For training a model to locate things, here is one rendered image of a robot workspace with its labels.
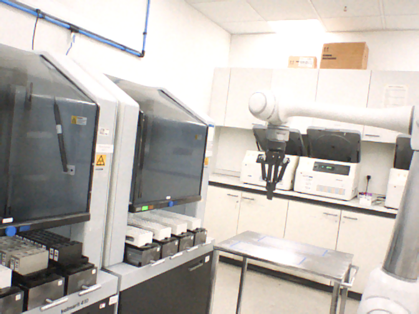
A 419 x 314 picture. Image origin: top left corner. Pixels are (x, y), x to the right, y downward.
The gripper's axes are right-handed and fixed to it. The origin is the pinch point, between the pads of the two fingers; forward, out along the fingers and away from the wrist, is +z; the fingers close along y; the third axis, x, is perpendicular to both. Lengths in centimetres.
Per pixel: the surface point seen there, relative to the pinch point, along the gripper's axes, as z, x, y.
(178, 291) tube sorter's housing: 63, 43, -28
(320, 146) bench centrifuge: -24, 228, 126
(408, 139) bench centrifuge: -40, 163, 180
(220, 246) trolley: 32.6, 28.3, -11.6
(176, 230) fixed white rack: 31, 44, -32
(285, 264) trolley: 32.8, 8.5, 14.4
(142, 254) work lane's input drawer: 35, 16, -48
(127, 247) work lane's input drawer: 34, 21, -55
